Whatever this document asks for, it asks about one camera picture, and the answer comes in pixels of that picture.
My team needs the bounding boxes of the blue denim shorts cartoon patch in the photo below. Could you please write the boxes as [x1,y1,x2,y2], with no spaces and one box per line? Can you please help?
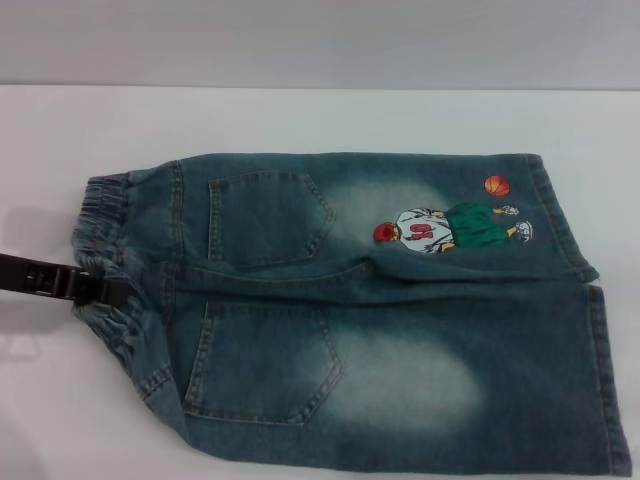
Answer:
[72,152,634,480]

